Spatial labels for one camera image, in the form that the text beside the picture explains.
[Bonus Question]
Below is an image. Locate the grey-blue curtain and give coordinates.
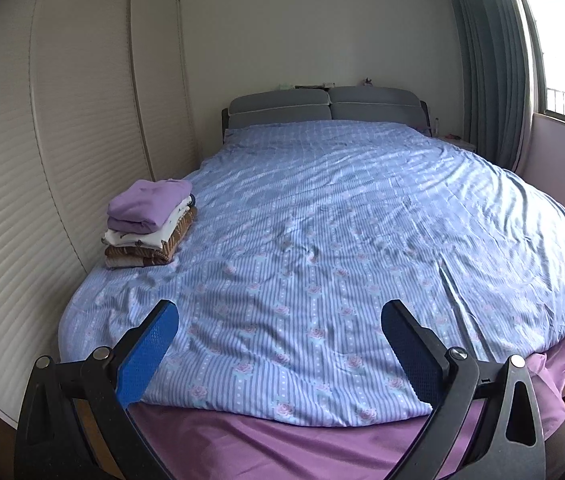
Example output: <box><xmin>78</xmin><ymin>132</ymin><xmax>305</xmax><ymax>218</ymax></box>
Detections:
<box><xmin>441</xmin><ymin>0</ymin><xmax>534</xmax><ymax>175</ymax></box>

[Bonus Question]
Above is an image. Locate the cream louvered wardrobe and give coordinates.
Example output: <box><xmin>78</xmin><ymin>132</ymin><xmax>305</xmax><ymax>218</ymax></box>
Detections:
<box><xmin>0</xmin><ymin>0</ymin><xmax>202</xmax><ymax>428</ymax></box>

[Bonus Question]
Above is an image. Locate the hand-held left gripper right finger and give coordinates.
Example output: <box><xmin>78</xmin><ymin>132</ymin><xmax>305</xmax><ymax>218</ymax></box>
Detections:
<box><xmin>380</xmin><ymin>299</ymin><xmax>548</xmax><ymax>480</ymax></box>

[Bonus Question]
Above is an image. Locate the brown folded sweater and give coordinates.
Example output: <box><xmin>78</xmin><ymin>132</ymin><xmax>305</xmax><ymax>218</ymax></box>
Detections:
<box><xmin>104</xmin><ymin>206</ymin><xmax>198</xmax><ymax>270</ymax></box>

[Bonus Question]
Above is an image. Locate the purple bed sheet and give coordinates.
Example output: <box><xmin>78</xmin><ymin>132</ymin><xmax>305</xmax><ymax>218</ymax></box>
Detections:
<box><xmin>125</xmin><ymin>332</ymin><xmax>565</xmax><ymax>480</ymax></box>

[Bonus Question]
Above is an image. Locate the white patterned folded garment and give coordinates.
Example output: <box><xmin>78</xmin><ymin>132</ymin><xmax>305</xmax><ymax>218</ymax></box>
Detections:
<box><xmin>102</xmin><ymin>195</ymin><xmax>197</xmax><ymax>251</ymax></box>

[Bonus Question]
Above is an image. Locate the bedside table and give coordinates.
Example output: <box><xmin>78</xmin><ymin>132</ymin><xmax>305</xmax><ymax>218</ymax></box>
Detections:
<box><xmin>437</xmin><ymin>134</ymin><xmax>477</xmax><ymax>153</ymax></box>

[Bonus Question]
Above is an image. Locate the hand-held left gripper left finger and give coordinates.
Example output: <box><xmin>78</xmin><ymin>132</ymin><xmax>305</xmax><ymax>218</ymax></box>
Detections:
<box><xmin>15</xmin><ymin>300</ymin><xmax>180</xmax><ymax>480</ymax></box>

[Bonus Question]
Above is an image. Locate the grey padded headboard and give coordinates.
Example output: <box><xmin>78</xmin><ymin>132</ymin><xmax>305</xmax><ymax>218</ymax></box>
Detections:
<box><xmin>221</xmin><ymin>86</ymin><xmax>433</xmax><ymax>143</ymax></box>

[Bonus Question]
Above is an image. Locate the blue floral striped quilt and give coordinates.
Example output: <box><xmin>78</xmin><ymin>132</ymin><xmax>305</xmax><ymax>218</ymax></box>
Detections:
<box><xmin>56</xmin><ymin>120</ymin><xmax>565</xmax><ymax>428</ymax></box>

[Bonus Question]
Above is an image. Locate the purple sweater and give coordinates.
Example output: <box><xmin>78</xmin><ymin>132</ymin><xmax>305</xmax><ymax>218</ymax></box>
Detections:
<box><xmin>107</xmin><ymin>179</ymin><xmax>194</xmax><ymax>235</ymax></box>

